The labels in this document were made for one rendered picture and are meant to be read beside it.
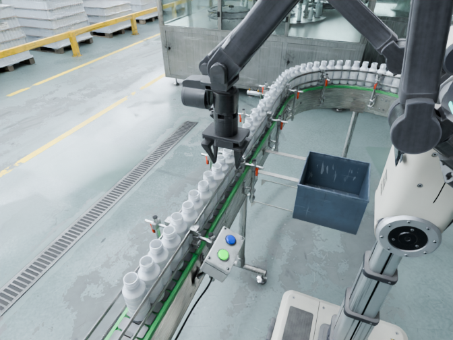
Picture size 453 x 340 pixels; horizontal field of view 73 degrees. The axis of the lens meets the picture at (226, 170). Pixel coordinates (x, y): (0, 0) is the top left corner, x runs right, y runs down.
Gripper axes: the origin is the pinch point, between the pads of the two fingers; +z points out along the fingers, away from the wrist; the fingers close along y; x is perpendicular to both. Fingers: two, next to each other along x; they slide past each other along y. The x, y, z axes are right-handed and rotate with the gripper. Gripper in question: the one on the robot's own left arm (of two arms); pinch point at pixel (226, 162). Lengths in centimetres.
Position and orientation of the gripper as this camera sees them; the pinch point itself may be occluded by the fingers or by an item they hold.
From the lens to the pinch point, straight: 78.9
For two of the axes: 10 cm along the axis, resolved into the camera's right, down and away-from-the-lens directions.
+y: 9.2, 2.2, -3.1
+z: 0.0, 8.0, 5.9
